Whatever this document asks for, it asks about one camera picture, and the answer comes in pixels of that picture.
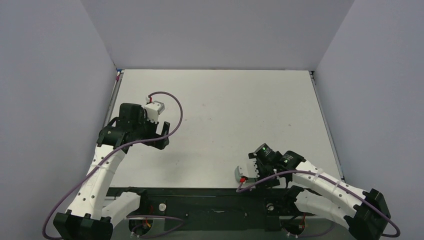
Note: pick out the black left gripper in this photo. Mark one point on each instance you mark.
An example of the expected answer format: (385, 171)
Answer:
(158, 133)

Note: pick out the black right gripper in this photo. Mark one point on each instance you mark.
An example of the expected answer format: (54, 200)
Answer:
(259, 167)

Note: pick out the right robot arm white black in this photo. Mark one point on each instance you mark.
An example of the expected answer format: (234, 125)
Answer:
(365, 214)

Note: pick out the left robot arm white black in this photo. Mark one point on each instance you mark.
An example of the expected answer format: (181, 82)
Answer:
(86, 218)

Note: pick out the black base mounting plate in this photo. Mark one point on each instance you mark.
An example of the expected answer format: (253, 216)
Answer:
(216, 209)

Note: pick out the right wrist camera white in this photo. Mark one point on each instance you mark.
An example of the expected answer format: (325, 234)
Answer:
(251, 162)

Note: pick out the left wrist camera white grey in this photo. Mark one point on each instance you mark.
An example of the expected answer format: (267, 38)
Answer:
(153, 109)

